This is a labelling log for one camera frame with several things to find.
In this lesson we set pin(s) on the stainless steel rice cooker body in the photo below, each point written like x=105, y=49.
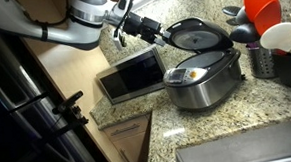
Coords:
x=202, y=88

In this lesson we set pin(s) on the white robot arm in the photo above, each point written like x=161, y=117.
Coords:
x=82, y=31

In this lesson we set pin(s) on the white plastic spoon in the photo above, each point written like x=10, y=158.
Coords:
x=278, y=35

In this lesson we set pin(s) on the black plastic bin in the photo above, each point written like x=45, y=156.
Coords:
x=290, y=71

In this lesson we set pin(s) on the large black ladle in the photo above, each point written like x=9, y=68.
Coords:
x=244, y=33

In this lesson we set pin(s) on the stainless steel sink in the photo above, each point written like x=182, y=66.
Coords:
x=249, y=149

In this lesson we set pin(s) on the stainless steel refrigerator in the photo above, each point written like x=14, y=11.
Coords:
x=8, y=131

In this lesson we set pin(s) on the small black spoon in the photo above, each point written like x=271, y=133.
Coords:
x=232, y=10

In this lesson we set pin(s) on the perforated metal utensil holder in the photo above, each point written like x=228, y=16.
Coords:
x=261, y=63

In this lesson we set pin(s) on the red plastic scoop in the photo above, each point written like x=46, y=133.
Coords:
x=261, y=5

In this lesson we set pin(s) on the wooden cabinet drawer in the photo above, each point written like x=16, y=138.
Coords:
x=128, y=138

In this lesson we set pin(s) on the black camera on clamp stand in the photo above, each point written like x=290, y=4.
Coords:
x=68, y=103

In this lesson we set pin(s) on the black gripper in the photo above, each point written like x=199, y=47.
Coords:
x=142, y=26

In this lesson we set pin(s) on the black rice cooker lid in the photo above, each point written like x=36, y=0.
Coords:
x=196, y=38

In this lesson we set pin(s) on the purple utensil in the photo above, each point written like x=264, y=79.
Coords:
x=252, y=45

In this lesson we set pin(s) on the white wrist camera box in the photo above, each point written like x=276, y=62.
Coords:
x=118, y=42

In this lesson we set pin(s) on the stainless steel microwave oven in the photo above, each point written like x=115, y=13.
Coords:
x=132, y=76

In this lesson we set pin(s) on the black round spoon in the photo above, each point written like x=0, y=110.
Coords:
x=242, y=17

